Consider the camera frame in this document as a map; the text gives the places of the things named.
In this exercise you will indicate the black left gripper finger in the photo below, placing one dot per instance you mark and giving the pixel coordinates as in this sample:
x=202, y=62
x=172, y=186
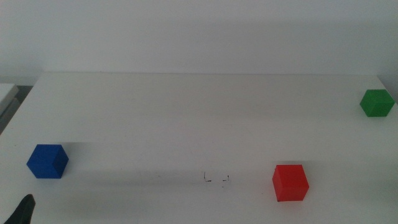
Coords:
x=22, y=211

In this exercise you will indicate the blue cube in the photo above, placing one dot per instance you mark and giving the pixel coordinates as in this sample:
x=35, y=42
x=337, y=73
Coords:
x=46, y=161

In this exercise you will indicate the red cube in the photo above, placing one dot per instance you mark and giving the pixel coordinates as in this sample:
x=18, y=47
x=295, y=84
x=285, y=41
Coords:
x=290, y=183

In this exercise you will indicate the green cube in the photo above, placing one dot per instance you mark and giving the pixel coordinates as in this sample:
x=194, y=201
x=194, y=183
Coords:
x=377, y=103

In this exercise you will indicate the white side shelf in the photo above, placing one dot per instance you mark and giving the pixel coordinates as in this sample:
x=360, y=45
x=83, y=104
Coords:
x=7, y=96

